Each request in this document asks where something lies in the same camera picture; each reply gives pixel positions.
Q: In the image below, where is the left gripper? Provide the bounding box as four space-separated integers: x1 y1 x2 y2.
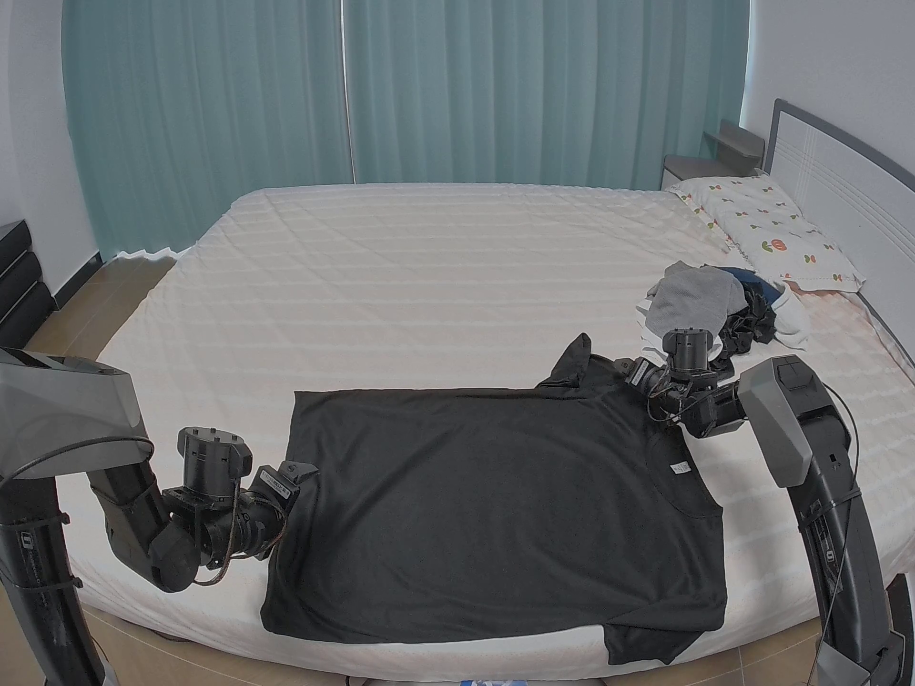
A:
236 460 320 563

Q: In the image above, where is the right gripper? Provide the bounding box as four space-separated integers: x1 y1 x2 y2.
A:
615 356 669 400

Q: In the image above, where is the black T-shirt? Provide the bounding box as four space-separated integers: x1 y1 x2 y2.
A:
259 333 730 667

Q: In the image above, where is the pile of clothes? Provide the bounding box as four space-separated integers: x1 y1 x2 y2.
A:
635 260 812 375

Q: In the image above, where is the bed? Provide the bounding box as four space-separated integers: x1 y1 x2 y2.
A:
53 97 915 677

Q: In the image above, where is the white printed pillow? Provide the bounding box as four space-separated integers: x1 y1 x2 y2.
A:
665 174 866 293

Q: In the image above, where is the grey bedside table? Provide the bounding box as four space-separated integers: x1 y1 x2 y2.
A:
663 120 766 191

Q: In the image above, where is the blue-green curtain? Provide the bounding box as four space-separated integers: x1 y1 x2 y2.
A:
63 0 355 259
342 0 750 191

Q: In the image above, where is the black chest of drawers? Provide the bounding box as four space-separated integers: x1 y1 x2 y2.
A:
0 219 57 344

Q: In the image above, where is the black cable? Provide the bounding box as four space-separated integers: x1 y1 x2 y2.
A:
815 379 860 670
0 436 155 485

